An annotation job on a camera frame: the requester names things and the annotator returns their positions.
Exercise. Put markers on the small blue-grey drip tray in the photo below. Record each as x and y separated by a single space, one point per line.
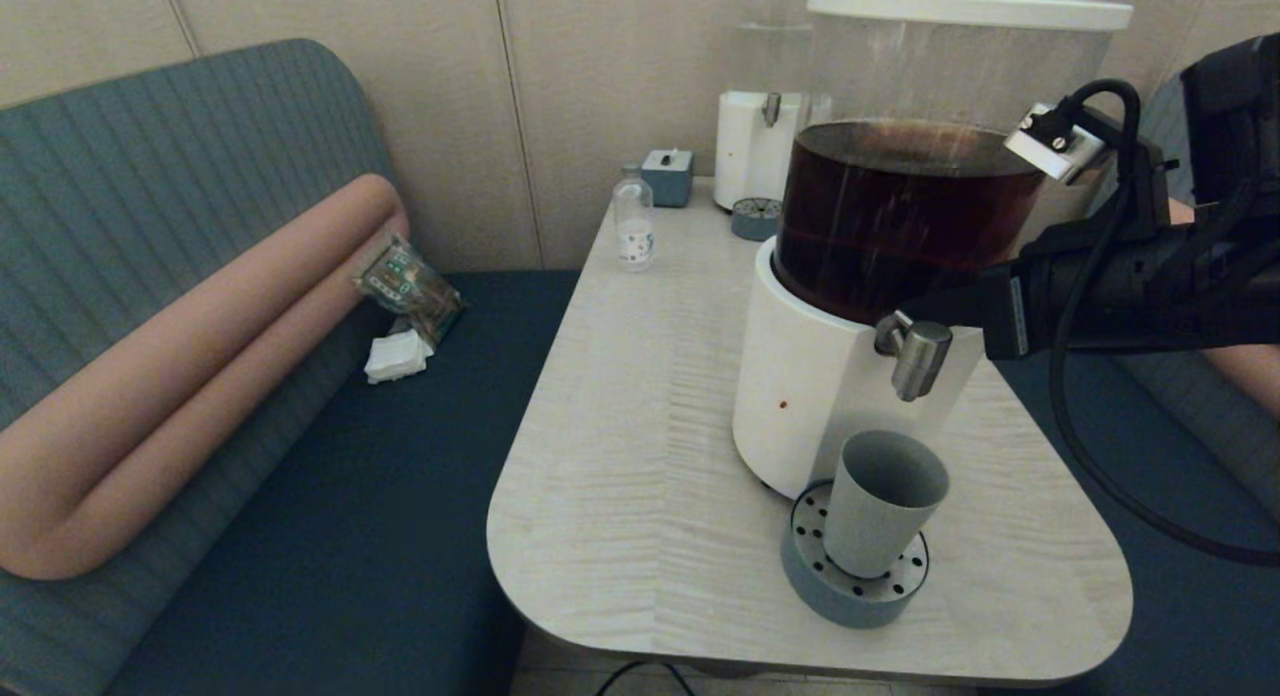
752 219

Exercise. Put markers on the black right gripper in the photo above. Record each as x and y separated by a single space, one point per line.
1100 286

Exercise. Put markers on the large dispenser with dark tea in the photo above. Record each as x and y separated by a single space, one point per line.
820 396

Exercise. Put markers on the grey tissue box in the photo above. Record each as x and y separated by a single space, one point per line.
667 179

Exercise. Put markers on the large blue-grey perforated drip tray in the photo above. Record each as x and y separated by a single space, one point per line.
815 586

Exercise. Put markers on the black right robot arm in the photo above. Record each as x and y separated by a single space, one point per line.
1230 266

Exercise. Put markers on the short pink bolster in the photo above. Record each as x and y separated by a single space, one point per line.
1250 376

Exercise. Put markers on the small clear water dispenser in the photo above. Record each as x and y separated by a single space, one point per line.
745 151

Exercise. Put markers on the white napkin stack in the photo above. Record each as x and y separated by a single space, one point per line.
397 356

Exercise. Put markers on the large white dispenser lid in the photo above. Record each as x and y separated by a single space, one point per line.
970 9

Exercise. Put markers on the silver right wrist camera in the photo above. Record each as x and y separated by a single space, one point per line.
1050 141

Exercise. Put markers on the grey plastic cup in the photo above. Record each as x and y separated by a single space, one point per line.
875 516

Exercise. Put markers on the blue bench with snack packet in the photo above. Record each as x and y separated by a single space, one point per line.
400 476

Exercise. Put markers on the green snack packet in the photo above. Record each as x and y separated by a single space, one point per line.
410 286

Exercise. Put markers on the empty blue bench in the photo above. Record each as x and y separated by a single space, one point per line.
1150 616

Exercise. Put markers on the small clear bottle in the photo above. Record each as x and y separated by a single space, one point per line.
633 234

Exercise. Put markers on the small metal dispenser tap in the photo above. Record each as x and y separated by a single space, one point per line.
771 108

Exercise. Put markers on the long folded pink bolster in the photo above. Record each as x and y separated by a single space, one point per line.
200 376

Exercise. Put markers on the large metal dispenser tap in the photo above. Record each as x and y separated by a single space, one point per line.
918 361

